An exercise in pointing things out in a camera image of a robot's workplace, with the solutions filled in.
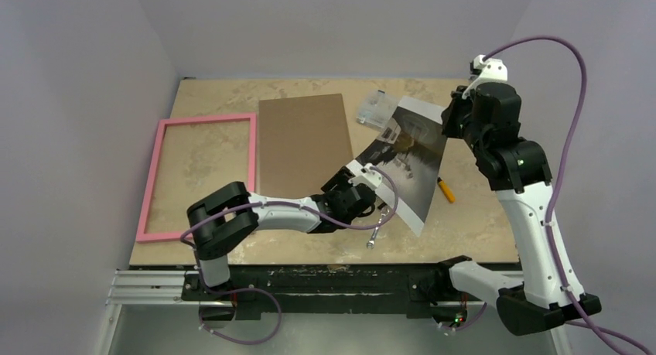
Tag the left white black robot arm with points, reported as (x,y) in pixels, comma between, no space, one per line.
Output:
(222,220)

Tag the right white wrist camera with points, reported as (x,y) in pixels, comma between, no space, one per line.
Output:
(483,71)

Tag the pink picture frame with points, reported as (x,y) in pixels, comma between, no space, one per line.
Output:
(142,236)

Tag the silver combination wrench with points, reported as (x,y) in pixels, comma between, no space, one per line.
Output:
(371,242)

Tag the aluminium extrusion frame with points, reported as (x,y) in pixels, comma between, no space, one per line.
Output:
(136,288)

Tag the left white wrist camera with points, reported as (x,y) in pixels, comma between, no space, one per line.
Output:
(372,179)

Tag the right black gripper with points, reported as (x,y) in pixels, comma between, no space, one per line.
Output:
(450,115)

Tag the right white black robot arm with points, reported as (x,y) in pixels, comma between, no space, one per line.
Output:
(549,294)

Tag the yellow handled screwdriver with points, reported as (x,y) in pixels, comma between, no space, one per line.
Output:
(446,191)

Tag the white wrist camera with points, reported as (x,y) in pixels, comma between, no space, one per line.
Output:
(483,71)
(372,179)

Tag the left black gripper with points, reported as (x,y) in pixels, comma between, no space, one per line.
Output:
(339,182)

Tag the photo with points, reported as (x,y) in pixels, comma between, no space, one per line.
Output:
(409,149)

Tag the clear plastic screw organizer box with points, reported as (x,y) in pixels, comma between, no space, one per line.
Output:
(376,109)

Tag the brown hardboard backing panel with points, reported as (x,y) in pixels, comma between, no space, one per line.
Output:
(302,143)

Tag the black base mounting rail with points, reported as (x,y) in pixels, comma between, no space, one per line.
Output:
(416,291)

